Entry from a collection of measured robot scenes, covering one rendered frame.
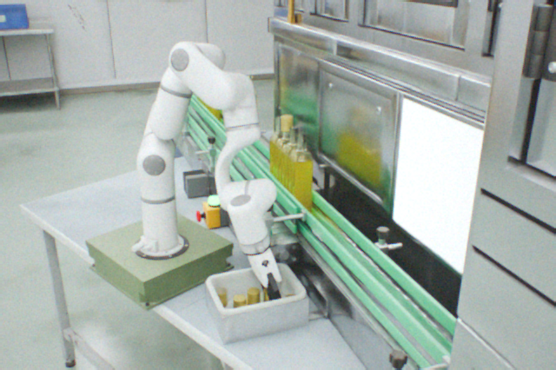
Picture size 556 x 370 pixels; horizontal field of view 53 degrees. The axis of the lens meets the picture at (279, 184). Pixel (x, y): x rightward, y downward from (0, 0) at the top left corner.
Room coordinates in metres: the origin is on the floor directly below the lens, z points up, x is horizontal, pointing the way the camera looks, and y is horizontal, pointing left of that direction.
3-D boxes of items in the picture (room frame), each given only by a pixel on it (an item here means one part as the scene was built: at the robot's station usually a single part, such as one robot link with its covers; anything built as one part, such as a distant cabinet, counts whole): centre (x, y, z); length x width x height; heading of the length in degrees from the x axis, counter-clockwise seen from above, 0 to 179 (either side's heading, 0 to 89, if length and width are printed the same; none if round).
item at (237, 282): (1.20, 0.06, 0.80); 0.22 x 0.17 x 0.09; 111
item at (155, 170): (1.41, 0.33, 1.08); 0.13 x 0.10 x 0.16; 7
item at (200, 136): (2.18, 0.33, 0.92); 1.75 x 0.01 x 0.08; 21
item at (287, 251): (1.35, -0.01, 0.85); 0.09 x 0.04 x 0.07; 111
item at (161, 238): (1.39, 0.34, 0.92); 0.16 x 0.13 x 0.15; 146
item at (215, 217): (1.72, 0.22, 0.79); 0.07 x 0.07 x 0.07; 21
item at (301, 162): (1.51, -0.06, 0.99); 0.06 x 0.06 x 0.21; 20
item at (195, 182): (1.98, 0.32, 0.79); 0.08 x 0.08 x 0.08; 21
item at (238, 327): (1.21, 0.03, 0.79); 0.27 x 0.17 x 0.08; 111
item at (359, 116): (1.30, -0.29, 1.15); 0.90 x 0.03 x 0.34; 21
